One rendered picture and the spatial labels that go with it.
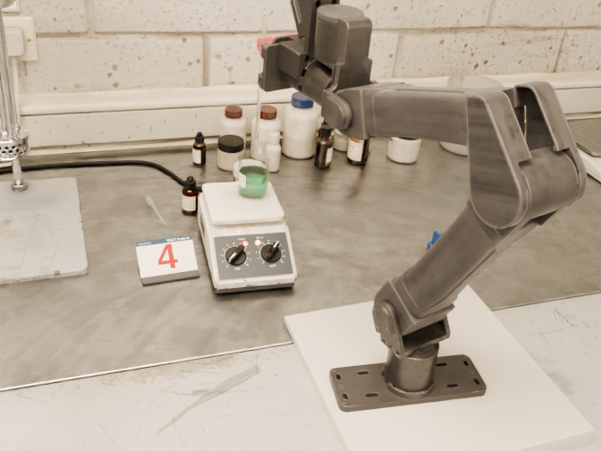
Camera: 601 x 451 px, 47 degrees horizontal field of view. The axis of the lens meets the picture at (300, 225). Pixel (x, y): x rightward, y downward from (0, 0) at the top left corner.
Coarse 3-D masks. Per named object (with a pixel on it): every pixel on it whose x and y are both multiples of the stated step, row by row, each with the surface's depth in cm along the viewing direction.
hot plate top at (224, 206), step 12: (204, 192) 114; (216, 192) 115; (228, 192) 115; (216, 204) 111; (228, 204) 112; (240, 204) 112; (252, 204) 112; (264, 204) 113; (276, 204) 113; (216, 216) 109; (228, 216) 109; (240, 216) 109; (252, 216) 109; (264, 216) 110; (276, 216) 110
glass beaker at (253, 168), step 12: (240, 156) 110; (252, 156) 114; (264, 156) 113; (240, 168) 111; (252, 168) 110; (264, 168) 111; (240, 180) 112; (252, 180) 111; (264, 180) 112; (240, 192) 113; (252, 192) 112; (264, 192) 113
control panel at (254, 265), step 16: (224, 240) 108; (240, 240) 108; (256, 240) 109; (272, 240) 109; (224, 256) 106; (256, 256) 107; (288, 256) 109; (224, 272) 105; (240, 272) 106; (256, 272) 106; (272, 272) 107; (288, 272) 107
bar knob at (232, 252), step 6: (234, 246) 107; (240, 246) 106; (228, 252) 106; (234, 252) 105; (240, 252) 105; (228, 258) 106; (234, 258) 105; (240, 258) 106; (234, 264) 106; (240, 264) 106
